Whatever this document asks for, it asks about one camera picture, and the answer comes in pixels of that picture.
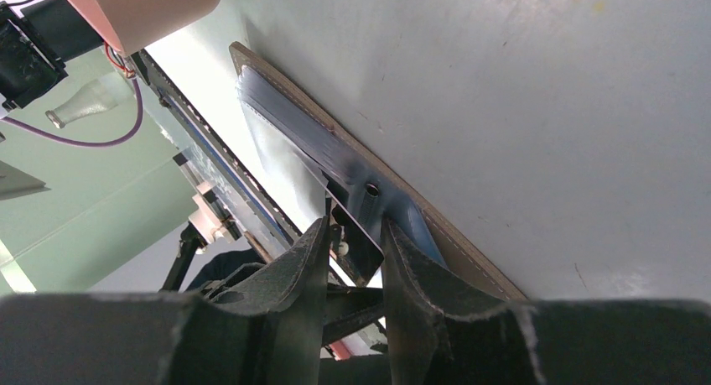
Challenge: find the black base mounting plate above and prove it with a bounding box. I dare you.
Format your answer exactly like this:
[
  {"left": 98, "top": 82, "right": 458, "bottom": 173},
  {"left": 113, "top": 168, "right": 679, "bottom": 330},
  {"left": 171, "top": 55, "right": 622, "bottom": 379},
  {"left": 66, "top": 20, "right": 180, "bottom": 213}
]
[{"left": 130, "top": 49, "right": 390, "bottom": 356}]

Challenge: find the black credit card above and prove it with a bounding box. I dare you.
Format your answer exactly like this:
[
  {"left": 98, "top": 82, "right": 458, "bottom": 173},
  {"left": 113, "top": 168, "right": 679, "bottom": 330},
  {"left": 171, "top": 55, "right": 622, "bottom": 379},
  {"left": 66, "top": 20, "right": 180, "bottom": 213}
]
[{"left": 330, "top": 203, "right": 384, "bottom": 287}]

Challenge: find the pink oval tray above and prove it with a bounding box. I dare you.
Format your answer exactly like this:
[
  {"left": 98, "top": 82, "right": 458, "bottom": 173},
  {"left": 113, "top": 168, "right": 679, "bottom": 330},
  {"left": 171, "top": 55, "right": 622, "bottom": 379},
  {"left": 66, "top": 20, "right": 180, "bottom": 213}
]
[{"left": 67, "top": 0, "right": 220, "bottom": 55}]

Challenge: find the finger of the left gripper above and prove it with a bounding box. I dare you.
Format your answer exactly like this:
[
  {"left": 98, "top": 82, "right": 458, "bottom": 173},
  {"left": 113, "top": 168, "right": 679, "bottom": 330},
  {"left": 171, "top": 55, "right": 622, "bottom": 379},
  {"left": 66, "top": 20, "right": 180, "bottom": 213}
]
[{"left": 322, "top": 284, "right": 384, "bottom": 346}]

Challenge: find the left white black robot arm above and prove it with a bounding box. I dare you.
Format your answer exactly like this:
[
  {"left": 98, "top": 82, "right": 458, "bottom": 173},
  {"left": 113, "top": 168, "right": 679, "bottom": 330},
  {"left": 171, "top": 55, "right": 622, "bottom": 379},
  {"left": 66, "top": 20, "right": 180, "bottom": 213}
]
[{"left": 1, "top": 0, "right": 144, "bottom": 148}]

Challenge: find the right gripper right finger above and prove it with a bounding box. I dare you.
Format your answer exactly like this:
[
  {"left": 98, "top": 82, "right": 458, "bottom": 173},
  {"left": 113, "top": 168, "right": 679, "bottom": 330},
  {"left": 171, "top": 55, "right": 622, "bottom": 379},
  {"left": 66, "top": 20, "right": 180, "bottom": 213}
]
[{"left": 381, "top": 221, "right": 710, "bottom": 384}]

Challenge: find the glass bottle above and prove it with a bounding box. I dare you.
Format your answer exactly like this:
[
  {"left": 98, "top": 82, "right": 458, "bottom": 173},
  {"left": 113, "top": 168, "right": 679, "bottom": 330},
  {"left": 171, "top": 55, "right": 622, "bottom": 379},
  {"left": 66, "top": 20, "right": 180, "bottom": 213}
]
[{"left": 45, "top": 72, "right": 134, "bottom": 129}]

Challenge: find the grey card holder wallet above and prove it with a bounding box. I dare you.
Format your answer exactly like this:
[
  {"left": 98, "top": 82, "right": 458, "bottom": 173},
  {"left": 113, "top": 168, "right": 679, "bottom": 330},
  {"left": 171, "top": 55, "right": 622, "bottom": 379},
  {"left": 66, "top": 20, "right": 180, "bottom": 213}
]
[{"left": 229, "top": 42, "right": 526, "bottom": 300}]

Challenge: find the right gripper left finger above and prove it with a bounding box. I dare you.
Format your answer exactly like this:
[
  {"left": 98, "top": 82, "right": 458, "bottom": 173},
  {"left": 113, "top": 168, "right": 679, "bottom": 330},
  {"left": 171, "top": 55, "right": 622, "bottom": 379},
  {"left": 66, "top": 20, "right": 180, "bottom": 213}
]
[{"left": 1, "top": 218, "right": 329, "bottom": 384}]

